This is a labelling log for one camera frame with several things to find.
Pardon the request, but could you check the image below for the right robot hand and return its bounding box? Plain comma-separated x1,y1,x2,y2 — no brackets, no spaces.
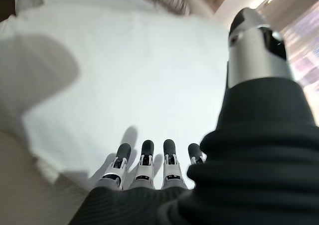
68,7,319,225

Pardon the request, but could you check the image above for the white duvet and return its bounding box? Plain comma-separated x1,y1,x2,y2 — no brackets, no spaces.
0,0,231,187

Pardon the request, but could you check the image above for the sheer window curtain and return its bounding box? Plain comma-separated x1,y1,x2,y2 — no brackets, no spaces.
280,0,319,126

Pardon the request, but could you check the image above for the beige pillow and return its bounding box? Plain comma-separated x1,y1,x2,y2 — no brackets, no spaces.
185,0,219,18

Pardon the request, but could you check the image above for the cream fringed throw blanket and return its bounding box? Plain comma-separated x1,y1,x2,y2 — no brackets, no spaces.
0,129,97,225

